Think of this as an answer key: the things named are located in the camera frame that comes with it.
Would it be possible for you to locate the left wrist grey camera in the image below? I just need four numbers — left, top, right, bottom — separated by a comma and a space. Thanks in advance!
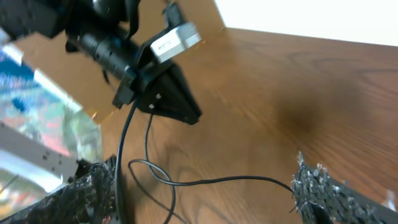
150, 22, 201, 63

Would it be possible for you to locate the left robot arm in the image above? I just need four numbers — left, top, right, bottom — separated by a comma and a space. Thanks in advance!
1, 0, 201, 125

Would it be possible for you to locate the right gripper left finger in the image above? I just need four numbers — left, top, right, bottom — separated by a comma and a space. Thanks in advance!
1, 163, 116, 224

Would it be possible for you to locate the black USB cable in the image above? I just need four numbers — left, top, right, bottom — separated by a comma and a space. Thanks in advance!
114, 98, 295, 224

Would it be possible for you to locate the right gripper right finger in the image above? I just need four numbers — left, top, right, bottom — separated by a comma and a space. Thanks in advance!
292, 152, 397, 224

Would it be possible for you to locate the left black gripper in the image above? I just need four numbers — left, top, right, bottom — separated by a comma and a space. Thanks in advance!
112, 2, 201, 125

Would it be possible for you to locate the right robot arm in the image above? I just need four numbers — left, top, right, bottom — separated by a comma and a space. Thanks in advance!
1, 125, 397, 223

